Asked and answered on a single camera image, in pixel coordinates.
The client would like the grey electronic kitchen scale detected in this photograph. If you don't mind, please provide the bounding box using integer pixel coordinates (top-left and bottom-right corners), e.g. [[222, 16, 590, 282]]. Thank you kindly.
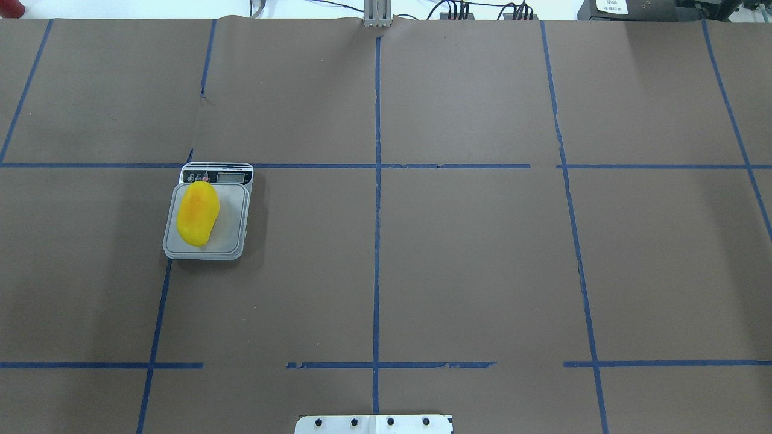
[[162, 162, 254, 260]]

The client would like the black power box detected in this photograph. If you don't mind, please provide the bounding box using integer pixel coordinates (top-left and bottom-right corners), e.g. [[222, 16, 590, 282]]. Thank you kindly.
[[577, 1, 702, 22]]

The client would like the aluminium frame post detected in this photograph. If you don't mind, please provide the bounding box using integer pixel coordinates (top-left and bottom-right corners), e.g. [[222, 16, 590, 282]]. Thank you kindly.
[[363, 0, 393, 28]]

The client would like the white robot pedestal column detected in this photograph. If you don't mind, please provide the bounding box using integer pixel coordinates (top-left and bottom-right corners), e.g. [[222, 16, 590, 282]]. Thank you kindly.
[[293, 414, 454, 433]]

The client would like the red cylinder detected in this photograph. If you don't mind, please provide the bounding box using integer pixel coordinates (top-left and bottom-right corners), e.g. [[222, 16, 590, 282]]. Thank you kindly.
[[0, 0, 27, 19]]

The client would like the yellow mango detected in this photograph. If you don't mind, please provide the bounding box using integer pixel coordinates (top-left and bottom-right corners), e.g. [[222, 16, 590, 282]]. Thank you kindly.
[[176, 180, 220, 247]]

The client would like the brown paper table mat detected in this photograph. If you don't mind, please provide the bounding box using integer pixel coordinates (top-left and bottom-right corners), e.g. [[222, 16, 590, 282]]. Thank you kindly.
[[2, 16, 770, 433]]

